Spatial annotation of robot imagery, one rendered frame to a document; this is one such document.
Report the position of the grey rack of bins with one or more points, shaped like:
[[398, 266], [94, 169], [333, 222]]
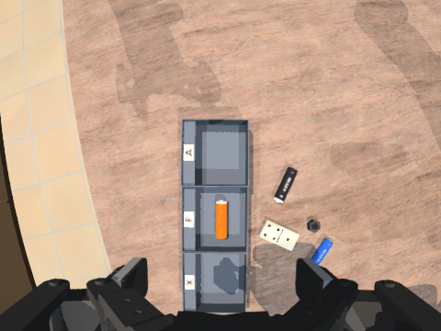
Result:
[[214, 166]]

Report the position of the dark grey hex nut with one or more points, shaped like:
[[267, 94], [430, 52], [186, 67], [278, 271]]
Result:
[[313, 226]]

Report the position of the black aa battery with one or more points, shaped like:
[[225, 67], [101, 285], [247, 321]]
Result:
[[285, 184]]

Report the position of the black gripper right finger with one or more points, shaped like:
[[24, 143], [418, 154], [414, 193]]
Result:
[[390, 307]]

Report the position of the orange aa battery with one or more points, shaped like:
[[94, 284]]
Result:
[[221, 219]]

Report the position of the cream domino tile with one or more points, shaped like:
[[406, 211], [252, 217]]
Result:
[[279, 235]]

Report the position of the blue aa battery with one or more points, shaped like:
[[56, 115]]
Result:
[[322, 251]]

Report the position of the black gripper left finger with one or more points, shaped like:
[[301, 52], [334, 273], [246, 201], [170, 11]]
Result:
[[103, 301]]

